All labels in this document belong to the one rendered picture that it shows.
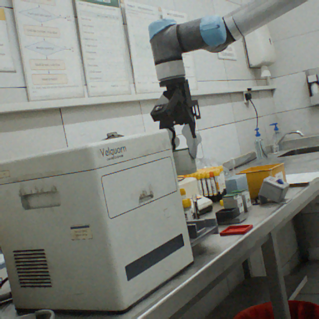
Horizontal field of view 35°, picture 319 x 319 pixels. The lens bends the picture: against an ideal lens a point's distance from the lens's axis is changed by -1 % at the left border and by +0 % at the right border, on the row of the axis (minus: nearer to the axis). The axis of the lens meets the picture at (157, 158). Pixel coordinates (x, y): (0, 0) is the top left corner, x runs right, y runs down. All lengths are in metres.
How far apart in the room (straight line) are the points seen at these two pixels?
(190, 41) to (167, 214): 0.47
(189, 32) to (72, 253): 0.64
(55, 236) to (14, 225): 0.10
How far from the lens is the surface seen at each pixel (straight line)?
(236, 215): 1.48
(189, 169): 1.29
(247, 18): 1.40
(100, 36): 2.07
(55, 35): 1.86
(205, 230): 1.23
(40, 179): 0.95
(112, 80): 2.08
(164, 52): 1.31
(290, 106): 3.89
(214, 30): 1.28
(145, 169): 0.99
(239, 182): 1.68
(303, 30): 3.87
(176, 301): 0.98
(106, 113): 2.01
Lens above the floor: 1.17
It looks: 3 degrees down
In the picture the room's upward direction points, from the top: 11 degrees counter-clockwise
